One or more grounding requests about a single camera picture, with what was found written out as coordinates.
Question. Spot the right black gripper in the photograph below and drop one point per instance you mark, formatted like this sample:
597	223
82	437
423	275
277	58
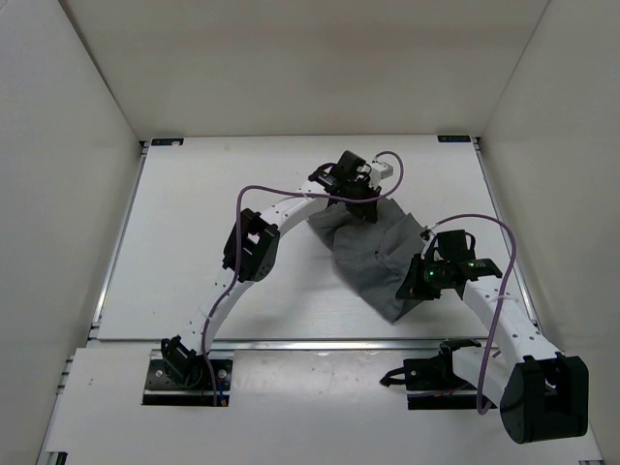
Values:
413	289

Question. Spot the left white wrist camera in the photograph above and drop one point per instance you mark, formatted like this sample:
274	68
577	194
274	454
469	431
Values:
380	171

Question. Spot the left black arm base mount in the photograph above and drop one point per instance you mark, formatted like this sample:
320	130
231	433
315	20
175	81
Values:
180	377

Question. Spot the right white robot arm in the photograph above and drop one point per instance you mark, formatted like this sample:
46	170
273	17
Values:
540	393

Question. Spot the blue corner label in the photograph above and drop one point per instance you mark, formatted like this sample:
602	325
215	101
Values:
453	139
167	142

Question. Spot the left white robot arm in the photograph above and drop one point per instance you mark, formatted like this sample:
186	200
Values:
262	217

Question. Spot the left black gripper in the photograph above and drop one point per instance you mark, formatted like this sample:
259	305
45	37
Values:
367	210

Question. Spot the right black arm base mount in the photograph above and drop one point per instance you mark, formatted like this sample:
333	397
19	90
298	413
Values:
430	382

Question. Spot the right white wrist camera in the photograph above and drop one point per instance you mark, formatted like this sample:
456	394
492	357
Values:
429	238

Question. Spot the front aluminium table rail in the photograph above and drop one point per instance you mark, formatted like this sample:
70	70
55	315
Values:
326	345

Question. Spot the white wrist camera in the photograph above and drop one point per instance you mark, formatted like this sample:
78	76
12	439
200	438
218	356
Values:
380	171
429	238

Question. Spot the left blue corner label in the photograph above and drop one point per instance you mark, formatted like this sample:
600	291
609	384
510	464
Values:
167	142

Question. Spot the grey pleated skirt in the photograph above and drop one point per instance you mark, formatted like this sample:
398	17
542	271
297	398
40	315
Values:
372	258

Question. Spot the right blue corner label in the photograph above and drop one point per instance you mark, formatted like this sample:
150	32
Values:
453	139

